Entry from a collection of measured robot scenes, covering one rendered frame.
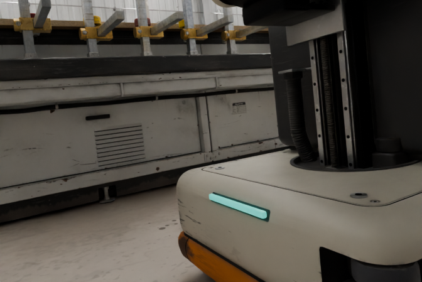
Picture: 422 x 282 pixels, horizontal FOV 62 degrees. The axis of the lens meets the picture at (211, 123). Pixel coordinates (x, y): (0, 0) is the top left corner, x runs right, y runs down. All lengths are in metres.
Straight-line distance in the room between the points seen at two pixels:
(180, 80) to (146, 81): 0.18
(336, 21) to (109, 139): 1.40
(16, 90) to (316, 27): 1.21
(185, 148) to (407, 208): 1.65
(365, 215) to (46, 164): 1.57
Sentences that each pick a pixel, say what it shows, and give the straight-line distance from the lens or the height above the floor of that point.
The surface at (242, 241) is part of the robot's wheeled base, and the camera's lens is 0.69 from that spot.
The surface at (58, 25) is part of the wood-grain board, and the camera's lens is 1.83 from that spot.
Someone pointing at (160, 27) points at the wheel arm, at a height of 0.81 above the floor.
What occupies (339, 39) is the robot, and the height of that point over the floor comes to 0.55.
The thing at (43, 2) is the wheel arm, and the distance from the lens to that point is 1.37.
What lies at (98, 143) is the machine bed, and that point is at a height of 0.31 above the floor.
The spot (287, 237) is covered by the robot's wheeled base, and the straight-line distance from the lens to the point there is 0.57.
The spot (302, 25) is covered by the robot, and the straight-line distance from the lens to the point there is 0.83.
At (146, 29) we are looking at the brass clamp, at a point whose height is 0.82.
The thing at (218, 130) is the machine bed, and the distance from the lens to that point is 2.18.
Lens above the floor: 0.44
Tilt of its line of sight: 3 degrees down
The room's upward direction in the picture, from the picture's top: 6 degrees counter-clockwise
